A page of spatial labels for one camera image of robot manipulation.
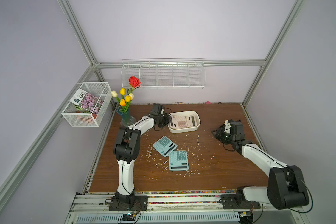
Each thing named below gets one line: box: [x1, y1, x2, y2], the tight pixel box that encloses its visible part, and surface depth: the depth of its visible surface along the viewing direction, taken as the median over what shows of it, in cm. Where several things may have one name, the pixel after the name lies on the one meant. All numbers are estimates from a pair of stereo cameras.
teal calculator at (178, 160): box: [168, 150, 189, 171], surface depth 89 cm
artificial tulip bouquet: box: [111, 76, 142, 113], surface depth 86 cm
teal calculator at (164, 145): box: [152, 135, 178, 157], surface depth 96 cm
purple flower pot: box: [69, 88, 104, 119], surface depth 75 cm
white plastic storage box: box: [167, 110, 202, 134], surface depth 106 cm
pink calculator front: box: [170, 114, 197, 129], surface depth 107 cm
